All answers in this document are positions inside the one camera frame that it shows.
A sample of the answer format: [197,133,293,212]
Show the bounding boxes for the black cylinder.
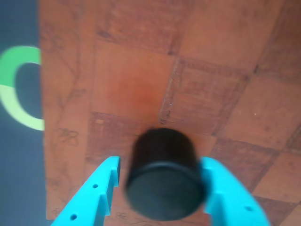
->
[124,128,209,221]

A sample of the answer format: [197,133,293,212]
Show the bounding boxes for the brown leather chessboard mat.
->
[37,0,301,226]

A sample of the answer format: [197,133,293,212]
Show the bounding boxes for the green ring sticker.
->
[0,46,45,131]

